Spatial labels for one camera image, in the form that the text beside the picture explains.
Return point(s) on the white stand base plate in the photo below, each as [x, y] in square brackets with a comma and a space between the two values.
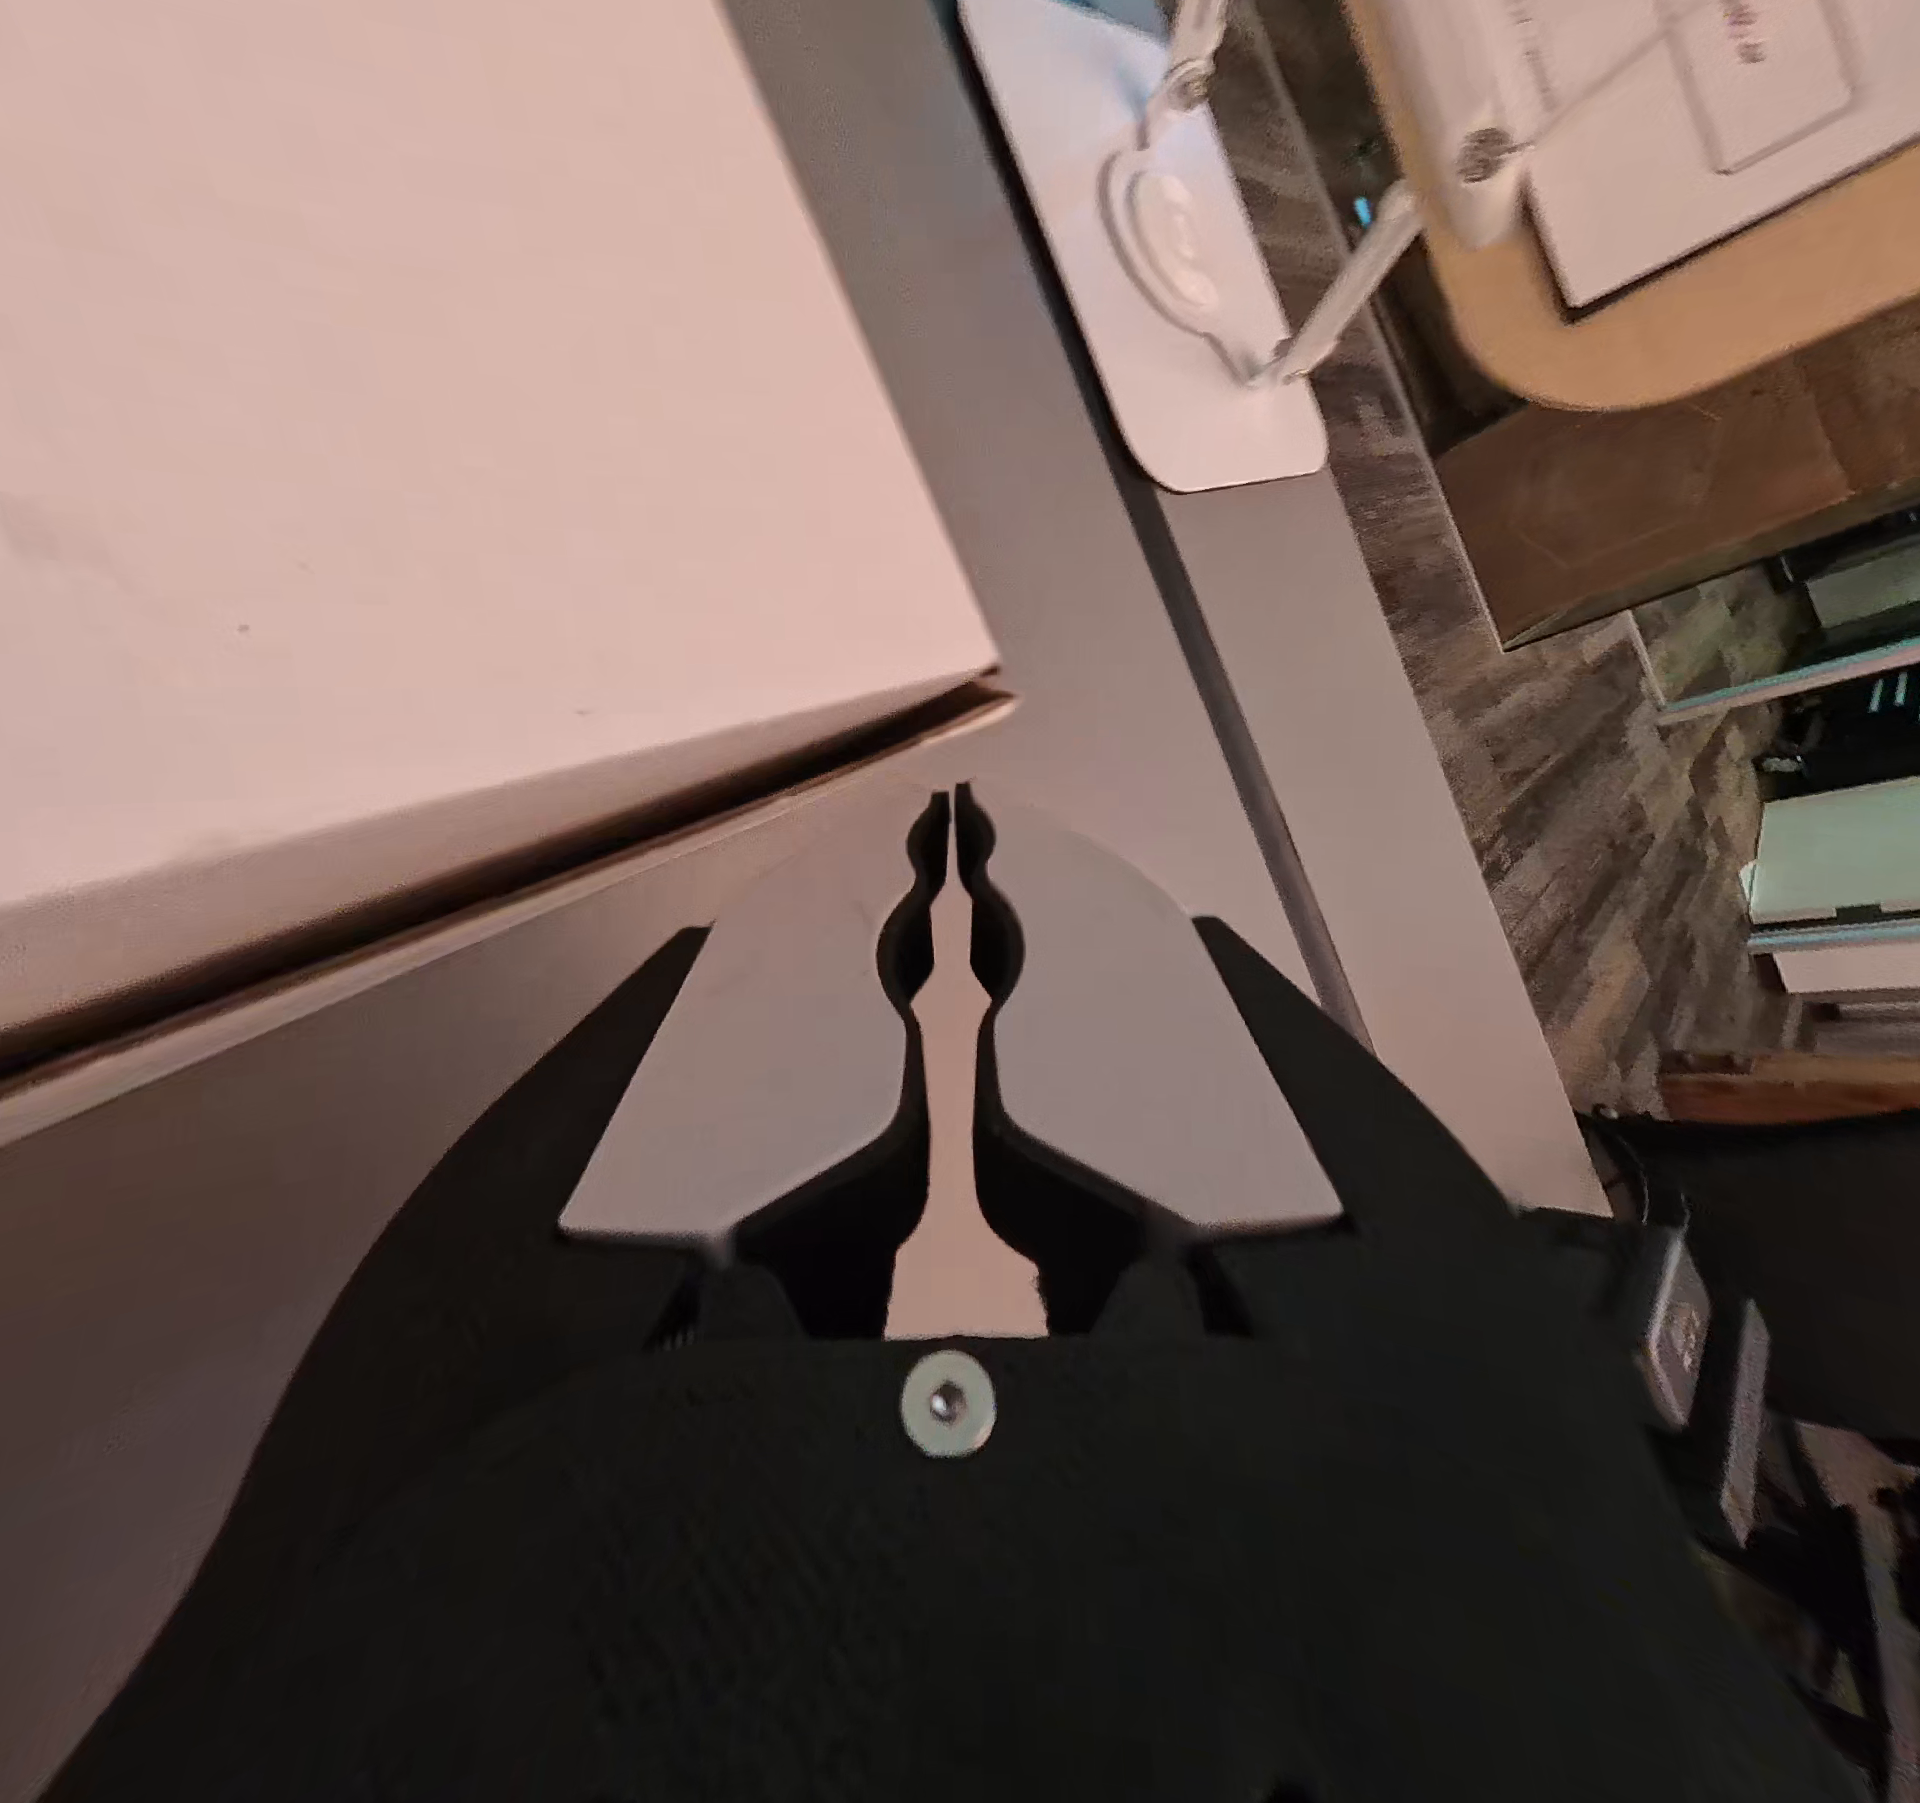
[1073, 197]

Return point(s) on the black power adapter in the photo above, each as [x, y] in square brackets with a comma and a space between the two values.
[1702, 1367]

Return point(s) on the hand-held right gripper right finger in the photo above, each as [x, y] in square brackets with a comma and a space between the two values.
[1139, 1069]

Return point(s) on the brown wooden cabinet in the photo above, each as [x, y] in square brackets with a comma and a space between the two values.
[1650, 513]

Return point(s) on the wood-rimmed white screen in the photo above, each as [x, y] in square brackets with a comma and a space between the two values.
[1637, 229]

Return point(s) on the white cardboard box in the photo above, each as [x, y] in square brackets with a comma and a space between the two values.
[376, 408]

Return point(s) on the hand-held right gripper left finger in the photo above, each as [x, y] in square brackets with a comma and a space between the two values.
[751, 1083]

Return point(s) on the white storage shelf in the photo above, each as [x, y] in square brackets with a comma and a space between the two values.
[1837, 881]

